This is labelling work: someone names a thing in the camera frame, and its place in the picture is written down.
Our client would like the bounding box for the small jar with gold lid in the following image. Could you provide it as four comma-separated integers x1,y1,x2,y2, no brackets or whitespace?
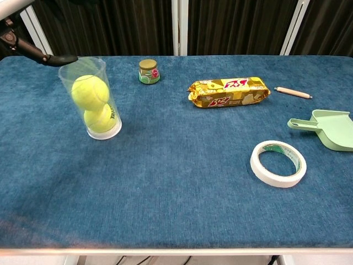
138,59,161,86

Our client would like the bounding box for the blue table cloth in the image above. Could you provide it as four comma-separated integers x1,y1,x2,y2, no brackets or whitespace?
0,55,353,249

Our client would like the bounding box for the green plastic dustpan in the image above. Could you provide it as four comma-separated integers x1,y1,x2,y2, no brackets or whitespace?
287,109,353,152

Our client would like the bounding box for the yellow snack packet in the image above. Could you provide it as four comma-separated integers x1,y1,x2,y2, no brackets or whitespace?
188,77,272,109

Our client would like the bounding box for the white frame post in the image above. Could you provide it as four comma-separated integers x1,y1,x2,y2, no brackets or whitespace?
279,0,309,56
19,5,54,56
170,0,189,56

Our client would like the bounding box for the yellow tennis ball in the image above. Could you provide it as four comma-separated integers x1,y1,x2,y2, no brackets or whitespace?
71,75,110,113
83,103,118,133

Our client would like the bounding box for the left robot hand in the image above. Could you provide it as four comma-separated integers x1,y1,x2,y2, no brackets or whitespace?
0,0,79,67

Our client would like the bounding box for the white tape roll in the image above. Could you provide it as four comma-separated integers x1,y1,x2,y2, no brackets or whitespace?
250,140,307,189

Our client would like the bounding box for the clear plastic tennis ball tube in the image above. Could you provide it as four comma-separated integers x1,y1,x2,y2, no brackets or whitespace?
58,56,123,141

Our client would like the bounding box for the black curtain panel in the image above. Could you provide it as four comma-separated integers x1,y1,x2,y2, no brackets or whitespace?
187,0,300,56
292,0,353,57
31,0,173,56

